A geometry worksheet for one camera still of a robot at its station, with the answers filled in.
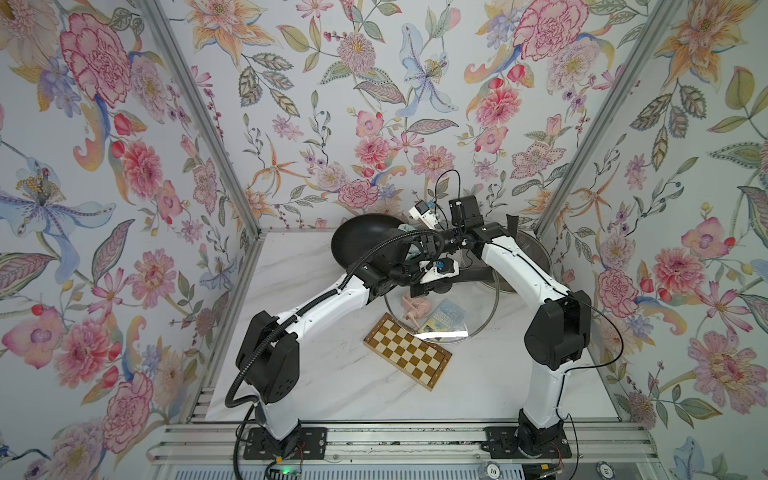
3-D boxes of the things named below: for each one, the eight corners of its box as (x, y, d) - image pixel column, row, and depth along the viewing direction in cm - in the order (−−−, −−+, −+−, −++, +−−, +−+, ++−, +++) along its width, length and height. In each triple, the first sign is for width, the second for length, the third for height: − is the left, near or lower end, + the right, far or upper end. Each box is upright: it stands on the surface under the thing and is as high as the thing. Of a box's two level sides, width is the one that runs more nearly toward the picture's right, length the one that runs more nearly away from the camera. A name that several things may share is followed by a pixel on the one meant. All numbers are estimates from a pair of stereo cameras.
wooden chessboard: (361, 346, 92) (360, 343, 90) (386, 316, 98) (386, 312, 96) (428, 395, 83) (429, 392, 81) (450, 358, 90) (452, 354, 87)
